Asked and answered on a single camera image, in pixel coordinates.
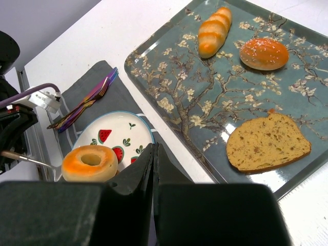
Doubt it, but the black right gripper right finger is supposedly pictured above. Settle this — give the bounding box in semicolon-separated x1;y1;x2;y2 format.
153;144;291;245

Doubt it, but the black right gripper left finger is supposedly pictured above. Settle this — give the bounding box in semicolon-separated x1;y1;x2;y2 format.
1;144;154;245

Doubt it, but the orange glazed donut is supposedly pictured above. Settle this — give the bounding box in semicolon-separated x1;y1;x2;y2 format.
61;145;118;182

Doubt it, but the striped long bread roll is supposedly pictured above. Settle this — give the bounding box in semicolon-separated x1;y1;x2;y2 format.
198;7;232;59

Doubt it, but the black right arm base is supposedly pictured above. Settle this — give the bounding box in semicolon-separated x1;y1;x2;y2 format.
1;104;38;154

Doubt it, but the brown bread slice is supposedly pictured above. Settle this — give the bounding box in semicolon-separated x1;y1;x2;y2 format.
226;111;312;173

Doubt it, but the white watermelon pattern plate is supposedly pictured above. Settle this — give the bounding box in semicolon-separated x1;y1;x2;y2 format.
74;111;155;171

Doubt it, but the iridescent fork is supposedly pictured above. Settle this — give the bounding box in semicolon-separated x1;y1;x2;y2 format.
47;77;109;130

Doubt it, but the iridescent knife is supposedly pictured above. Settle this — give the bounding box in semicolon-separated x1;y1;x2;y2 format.
53;67;118;133

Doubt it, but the grey striped placemat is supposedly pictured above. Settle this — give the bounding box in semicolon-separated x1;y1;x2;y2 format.
48;60;193;184

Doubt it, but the floral teal serving tray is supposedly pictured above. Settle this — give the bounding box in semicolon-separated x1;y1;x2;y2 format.
125;1;327;198

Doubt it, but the round sesame bun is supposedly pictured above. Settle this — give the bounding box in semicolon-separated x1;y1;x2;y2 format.
239;38;289;71

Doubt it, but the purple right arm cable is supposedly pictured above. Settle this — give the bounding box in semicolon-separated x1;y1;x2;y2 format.
0;83;62;108

